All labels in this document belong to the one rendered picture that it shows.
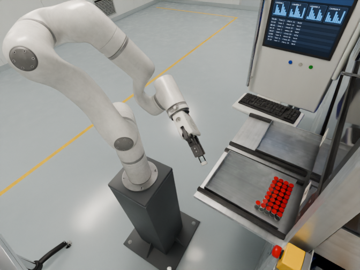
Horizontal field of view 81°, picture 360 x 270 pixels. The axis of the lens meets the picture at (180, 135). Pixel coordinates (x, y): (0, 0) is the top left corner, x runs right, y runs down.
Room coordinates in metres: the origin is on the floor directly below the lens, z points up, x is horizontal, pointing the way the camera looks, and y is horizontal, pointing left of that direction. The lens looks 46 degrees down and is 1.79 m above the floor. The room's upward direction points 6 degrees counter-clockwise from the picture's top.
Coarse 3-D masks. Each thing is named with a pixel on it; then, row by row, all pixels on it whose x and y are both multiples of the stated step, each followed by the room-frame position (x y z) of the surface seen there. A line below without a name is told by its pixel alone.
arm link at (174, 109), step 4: (176, 104) 0.61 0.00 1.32; (180, 104) 0.61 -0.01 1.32; (184, 104) 0.62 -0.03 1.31; (172, 108) 0.61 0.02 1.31; (176, 108) 0.60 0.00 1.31; (180, 108) 0.60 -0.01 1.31; (184, 108) 0.61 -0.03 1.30; (188, 108) 0.62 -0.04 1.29; (168, 112) 0.61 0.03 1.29; (172, 112) 0.60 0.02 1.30; (176, 112) 0.59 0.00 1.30
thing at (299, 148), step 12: (276, 132) 0.81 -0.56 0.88; (288, 132) 0.80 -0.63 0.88; (300, 132) 0.78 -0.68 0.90; (264, 144) 0.73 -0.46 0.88; (276, 144) 0.73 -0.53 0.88; (288, 144) 0.72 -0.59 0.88; (300, 144) 0.71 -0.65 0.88; (312, 144) 0.70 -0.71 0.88; (276, 156) 0.62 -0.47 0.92; (288, 156) 0.63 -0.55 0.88; (300, 156) 0.63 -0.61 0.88; (312, 156) 0.62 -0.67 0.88; (300, 168) 0.54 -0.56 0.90
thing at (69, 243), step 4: (60, 244) 0.61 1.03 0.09; (64, 244) 0.61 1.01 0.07; (68, 244) 0.62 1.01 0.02; (56, 248) 0.58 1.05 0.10; (60, 248) 0.58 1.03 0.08; (68, 248) 0.60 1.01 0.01; (48, 252) 0.55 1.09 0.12; (52, 252) 0.55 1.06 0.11; (56, 252) 0.55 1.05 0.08; (44, 256) 0.52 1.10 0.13; (48, 256) 0.52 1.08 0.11; (36, 260) 0.50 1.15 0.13; (40, 260) 0.49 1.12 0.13; (44, 260) 0.49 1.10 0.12; (40, 264) 0.47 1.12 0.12; (36, 268) 0.44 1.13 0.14; (40, 268) 0.45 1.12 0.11
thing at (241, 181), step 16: (224, 160) 0.65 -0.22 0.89; (240, 160) 0.65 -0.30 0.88; (224, 176) 0.56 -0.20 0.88; (240, 176) 0.55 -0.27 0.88; (256, 176) 0.54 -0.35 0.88; (272, 176) 0.53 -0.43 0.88; (288, 176) 0.50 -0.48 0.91; (224, 192) 0.47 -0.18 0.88; (240, 192) 0.46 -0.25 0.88; (256, 192) 0.46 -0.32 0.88; (240, 208) 0.38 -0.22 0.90; (272, 224) 0.30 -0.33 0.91
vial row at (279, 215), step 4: (292, 184) 0.45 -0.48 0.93; (288, 188) 0.44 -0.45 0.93; (292, 188) 0.44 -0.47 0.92; (288, 192) 0.42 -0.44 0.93; (284, 196) 0.40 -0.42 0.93; (288, 196) 0.40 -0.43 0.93; (284, 200) 0.38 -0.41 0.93; (280, 204) 0.38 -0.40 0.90; (284, 204) 0.37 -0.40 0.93; (280, 208) 0.35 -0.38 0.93; (284, 208) 0.35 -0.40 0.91; (280, 212) 0.34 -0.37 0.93; (276, 216) 0.33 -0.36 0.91; (280, 216) 0.32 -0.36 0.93; (276, 220) 0.32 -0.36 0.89
